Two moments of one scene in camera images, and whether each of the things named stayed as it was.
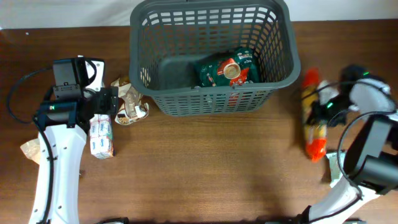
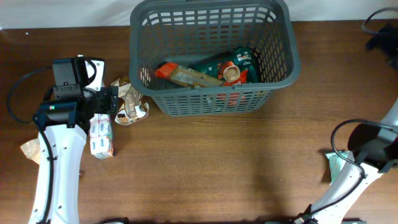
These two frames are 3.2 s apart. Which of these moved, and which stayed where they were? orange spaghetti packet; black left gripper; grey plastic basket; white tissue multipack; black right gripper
Moved: orange spaghetti packet; black right gripper
Stayed: white tissue multipack; black left gripper; grey plastic basket
